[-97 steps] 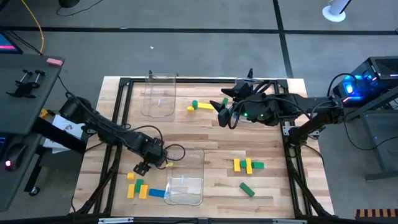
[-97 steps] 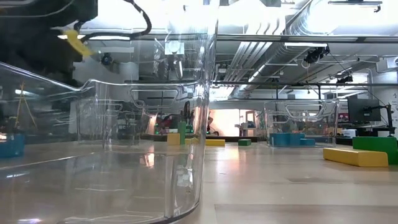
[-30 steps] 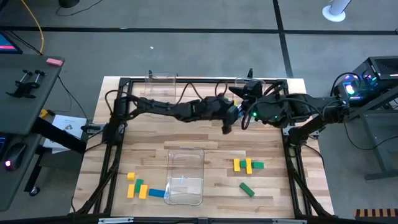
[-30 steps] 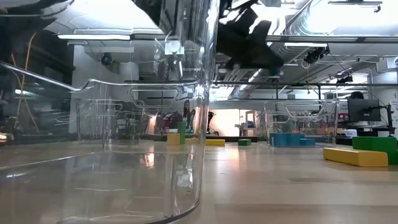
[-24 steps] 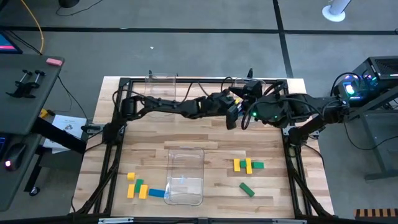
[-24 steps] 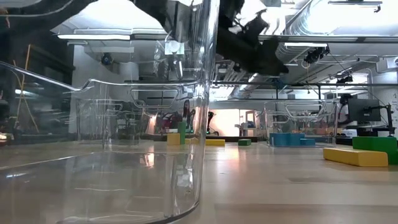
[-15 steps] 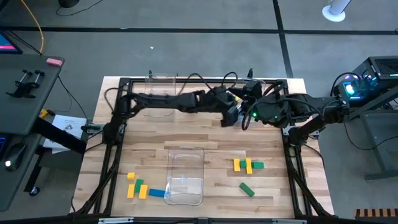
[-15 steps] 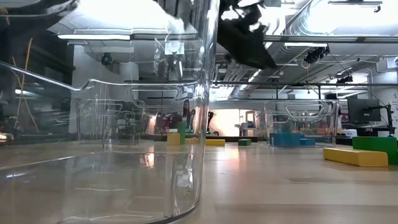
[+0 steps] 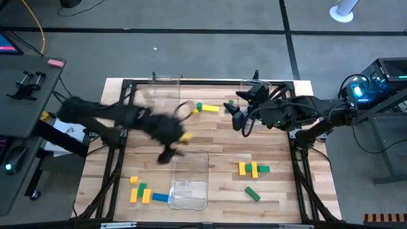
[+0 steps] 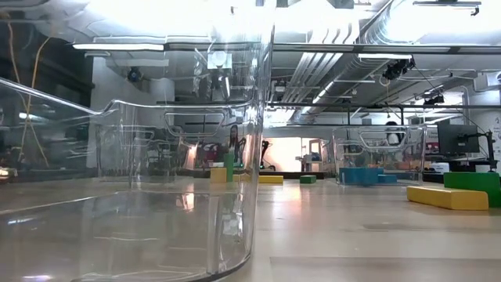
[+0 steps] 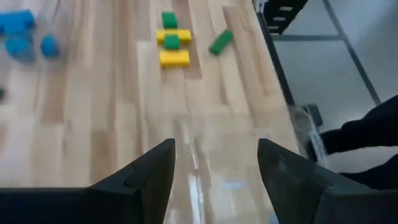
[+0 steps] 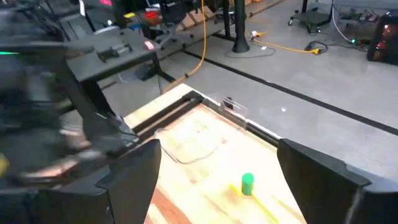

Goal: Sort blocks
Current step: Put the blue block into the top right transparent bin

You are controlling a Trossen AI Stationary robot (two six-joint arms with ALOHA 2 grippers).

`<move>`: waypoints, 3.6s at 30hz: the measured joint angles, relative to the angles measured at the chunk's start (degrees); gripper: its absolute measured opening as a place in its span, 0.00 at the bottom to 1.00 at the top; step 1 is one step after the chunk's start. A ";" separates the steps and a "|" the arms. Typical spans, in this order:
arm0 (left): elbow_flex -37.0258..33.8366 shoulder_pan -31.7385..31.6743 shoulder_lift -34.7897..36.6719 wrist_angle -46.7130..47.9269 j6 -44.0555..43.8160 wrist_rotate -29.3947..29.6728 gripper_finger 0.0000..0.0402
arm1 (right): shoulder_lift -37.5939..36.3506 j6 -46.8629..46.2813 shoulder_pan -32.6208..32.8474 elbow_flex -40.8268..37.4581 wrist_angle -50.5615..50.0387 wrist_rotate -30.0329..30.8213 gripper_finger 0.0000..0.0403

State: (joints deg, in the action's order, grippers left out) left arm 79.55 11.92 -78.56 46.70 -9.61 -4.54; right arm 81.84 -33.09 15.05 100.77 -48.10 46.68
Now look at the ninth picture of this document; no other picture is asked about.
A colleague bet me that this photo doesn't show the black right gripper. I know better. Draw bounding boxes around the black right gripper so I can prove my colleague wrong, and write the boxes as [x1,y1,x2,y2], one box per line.
[224,84,282,128]

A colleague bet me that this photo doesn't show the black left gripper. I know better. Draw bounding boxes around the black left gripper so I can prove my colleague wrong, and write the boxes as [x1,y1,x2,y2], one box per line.
[136,109,191,150]

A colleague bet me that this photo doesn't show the long blue block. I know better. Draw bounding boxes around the long blue block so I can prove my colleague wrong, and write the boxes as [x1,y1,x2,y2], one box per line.
[151,192,170,203]

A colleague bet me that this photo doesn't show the clear plastic bin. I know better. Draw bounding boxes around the clear plastic bin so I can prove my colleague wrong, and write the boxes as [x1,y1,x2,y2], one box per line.
[238,79,273,106]
[167,149,210,211]
[146,74,181,122]

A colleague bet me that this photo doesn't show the white paper sheet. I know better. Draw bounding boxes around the white paper sheet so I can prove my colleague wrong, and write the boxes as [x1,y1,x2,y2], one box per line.
[44,119,86,158]

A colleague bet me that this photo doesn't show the computer tower blue lights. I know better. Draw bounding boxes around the computer tower blue lights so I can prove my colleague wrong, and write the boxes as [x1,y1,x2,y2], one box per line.
[345,57,407,106]

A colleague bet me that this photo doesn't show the black clamp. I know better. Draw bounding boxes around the black clamp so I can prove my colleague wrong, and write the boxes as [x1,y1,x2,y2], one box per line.
[6,70,34,101]
[27,71,48,98]

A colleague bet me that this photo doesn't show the grey equipment stand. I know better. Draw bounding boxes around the grey equipment stand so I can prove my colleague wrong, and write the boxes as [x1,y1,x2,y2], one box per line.
[370,92,407,185]

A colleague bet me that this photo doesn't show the grey desk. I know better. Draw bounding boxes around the grey desk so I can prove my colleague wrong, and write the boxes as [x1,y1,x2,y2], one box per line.
[0,54,67,138]

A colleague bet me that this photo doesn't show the black computer mouse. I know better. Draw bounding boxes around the black computer mouse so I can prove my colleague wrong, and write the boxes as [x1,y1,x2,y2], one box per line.
[4,145,29,176]

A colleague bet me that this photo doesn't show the black round base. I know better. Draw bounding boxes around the black round base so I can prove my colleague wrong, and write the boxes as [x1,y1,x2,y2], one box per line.
[59,0,83,9]

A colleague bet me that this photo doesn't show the dark desk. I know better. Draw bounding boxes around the dark desk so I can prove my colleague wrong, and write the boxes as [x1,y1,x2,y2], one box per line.
[0,136,44,217]

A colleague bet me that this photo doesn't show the orange black striped bar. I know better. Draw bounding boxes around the orange black striped bar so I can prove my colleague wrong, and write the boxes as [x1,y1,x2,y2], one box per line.
[362,213,407,223]

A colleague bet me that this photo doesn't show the computer monitor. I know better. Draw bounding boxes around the computer monitor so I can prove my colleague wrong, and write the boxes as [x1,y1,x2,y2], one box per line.
[0,31,25,56]

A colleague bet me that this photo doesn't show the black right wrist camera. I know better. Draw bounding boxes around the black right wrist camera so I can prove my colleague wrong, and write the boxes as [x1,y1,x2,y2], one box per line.
[231,111,248,132]

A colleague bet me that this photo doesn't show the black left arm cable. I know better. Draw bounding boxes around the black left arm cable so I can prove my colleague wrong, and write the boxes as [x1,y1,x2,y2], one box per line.
[171,100,195,124]

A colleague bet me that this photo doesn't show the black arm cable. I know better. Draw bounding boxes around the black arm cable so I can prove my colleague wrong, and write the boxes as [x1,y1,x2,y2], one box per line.
[171,100,195,124]
[240,104,265,137]

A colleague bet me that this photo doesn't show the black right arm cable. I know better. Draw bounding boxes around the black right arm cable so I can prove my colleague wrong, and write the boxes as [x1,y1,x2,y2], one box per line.
[240,104,265,137]

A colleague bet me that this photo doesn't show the black metal rig frame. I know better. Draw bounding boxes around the black metal rig frame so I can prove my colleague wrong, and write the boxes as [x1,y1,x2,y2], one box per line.
[71,76,343,229]

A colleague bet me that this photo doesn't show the black computer cable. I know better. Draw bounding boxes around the black computer cable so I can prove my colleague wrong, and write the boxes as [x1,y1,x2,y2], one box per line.
[338,74,371,99]

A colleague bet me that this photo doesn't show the silver metal bracket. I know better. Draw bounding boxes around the silver metal bracket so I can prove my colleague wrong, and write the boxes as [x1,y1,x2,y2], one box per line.
[100,221,137,229]
[279,223,314,229]

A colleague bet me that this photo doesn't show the white pedestal stand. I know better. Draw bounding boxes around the white pedestal stand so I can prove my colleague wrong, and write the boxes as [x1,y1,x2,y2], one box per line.
[329,0,362,24]

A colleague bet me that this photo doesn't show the yellow cable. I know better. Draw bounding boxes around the yellow cable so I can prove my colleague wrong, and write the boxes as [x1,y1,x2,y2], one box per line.
[20,0,46,55]

